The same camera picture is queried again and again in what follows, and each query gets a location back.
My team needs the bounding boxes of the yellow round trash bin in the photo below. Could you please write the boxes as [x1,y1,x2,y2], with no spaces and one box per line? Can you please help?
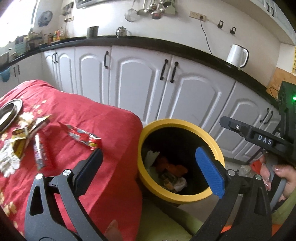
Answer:
[137,119,225,204]

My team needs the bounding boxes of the trash inside bin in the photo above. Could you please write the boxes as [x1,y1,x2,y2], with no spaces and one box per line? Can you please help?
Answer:
[143,151,188,193]

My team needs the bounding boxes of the white kitchen base cabinets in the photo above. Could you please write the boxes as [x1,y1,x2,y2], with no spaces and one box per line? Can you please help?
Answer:
[1,46,280,162]

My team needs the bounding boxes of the right hand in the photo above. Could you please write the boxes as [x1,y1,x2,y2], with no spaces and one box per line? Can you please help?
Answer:
[259,155,295,202]

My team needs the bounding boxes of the red tube snack package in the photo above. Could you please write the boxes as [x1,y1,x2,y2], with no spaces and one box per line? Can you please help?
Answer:
[33,132,48,170]

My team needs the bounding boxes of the black countertop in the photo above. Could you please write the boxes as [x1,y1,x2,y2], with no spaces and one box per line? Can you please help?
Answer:
[1,36,278,109]

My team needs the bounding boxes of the yellow crumpled wrapper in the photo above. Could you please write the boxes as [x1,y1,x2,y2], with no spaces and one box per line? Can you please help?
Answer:
[11,115,51,160]

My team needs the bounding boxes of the red floral tablecloth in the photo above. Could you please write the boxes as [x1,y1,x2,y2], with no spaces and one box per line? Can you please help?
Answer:
[1,80,142,240]

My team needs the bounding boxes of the red white snack wrapper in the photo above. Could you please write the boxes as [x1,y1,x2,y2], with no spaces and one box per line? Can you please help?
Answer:
[58,122,102,150]

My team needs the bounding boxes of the white electric kettle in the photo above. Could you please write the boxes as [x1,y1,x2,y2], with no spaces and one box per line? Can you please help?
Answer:
[226,44,249,68]

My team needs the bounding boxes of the round metal plate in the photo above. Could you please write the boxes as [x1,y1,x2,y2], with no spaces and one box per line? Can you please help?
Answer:
[0,98,23,133]

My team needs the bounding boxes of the blue hanging basin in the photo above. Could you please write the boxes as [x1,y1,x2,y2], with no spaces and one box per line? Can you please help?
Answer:
[0,67,11,83]

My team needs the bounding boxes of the hanging metal ladles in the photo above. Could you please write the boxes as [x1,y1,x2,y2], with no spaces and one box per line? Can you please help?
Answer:
[137,0,177,20]

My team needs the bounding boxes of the dark metal cup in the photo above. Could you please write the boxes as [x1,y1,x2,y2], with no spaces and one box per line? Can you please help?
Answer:
[86,26,99,39]

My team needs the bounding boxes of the small steel teapot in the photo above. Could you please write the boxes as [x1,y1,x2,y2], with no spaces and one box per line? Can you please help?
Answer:
[115,26,127,39]

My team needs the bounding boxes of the black kettle cable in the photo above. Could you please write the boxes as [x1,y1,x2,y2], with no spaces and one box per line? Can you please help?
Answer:
[200,16,213,56]

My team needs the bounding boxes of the wall power strip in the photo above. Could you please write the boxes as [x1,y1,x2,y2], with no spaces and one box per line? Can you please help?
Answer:
[189,11,207,22]

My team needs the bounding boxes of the hanging wire strainer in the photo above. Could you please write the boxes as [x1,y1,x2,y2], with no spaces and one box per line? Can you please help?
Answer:
[125,0,139,23]

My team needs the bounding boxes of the wall ventilation fan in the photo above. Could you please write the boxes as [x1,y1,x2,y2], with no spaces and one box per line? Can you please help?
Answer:
[38,10,53,27]

